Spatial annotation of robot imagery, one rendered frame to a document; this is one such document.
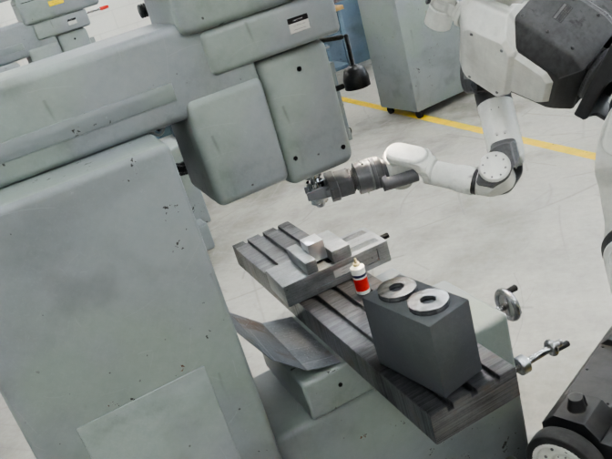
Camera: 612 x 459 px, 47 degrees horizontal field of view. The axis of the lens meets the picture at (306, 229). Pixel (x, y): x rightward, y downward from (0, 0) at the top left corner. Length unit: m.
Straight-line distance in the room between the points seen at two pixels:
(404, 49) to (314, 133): 4.54
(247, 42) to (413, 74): 4.74
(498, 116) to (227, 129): 0.68
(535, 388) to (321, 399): 1.29
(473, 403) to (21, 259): 0.98
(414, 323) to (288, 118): 0.57
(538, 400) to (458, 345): 1.42
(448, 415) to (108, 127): 0.94
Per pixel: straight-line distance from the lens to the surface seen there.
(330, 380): 1.88
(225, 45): 1.59
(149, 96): 1.56
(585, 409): 1.95
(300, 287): 2.02
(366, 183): 1.83
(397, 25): 6.21
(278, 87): 1.66
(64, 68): 1.53
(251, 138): 1.63
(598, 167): 1.67
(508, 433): 2.38
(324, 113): 1.72
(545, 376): 3.04
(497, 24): 1.59
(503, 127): 1.82
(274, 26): 1.63
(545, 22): 1.60
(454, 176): 1.81
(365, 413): 2.00
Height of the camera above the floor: 1.90
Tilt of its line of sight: 24 degrees down
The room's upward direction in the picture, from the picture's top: 16 degrees counter-clockwise
